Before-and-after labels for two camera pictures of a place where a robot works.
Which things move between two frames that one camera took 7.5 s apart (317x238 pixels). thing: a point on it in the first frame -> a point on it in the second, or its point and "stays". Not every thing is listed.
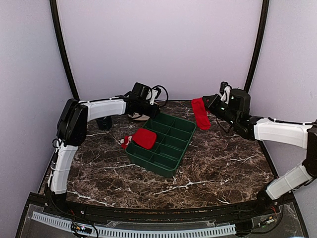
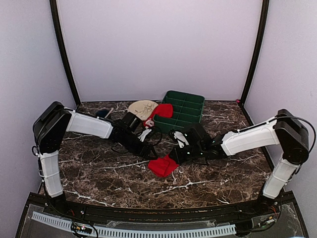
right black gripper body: (228, 115) -> (196, 152)
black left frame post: (56, 18) stays
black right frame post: (264, 23) stays
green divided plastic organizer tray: (174, 135) -> (187, 110)
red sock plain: (201, 115) -> (162, 167)
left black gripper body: (142, 109) -> (128, 143)
